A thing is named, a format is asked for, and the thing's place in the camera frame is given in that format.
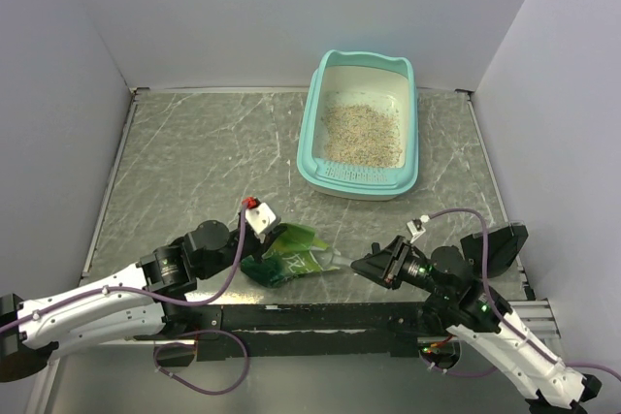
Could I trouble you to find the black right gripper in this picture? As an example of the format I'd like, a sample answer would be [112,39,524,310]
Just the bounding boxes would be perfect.
[350,235,453,299]

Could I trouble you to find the green cat litter bag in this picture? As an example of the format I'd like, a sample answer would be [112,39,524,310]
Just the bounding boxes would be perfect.
[240,223,334,288]

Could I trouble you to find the teal cat litter box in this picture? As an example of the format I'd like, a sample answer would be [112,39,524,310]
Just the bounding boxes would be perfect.
[296,49,419,201]

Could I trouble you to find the clear plastic scoop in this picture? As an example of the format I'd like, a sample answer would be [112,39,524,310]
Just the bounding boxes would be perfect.
[310,247,353,271]

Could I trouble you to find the black right arm base block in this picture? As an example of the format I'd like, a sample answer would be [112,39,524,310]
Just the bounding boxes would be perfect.
[460,222,529,278]

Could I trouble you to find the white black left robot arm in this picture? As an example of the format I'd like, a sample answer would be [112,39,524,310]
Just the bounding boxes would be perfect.
[1,220,286,382]

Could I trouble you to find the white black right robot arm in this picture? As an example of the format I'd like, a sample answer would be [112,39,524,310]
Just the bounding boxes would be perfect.
[351,236,602,413]

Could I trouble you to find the beige cat litter granules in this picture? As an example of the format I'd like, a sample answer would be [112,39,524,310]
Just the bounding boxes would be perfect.
[321,105,402,168]

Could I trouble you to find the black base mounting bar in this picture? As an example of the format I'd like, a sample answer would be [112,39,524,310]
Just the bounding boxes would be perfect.
[160,302,448,362]

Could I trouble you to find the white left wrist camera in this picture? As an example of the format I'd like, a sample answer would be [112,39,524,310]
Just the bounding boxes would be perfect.
[245,202,280,236]

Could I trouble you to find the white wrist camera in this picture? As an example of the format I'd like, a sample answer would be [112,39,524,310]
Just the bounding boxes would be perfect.
[407,215,430,243]
[245,202,280,236]

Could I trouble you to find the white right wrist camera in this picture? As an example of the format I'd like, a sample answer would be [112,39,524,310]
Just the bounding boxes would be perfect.
[407,215,430,243]

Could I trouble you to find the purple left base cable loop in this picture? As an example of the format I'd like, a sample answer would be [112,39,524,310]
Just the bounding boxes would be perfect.
[152,329,251,395]

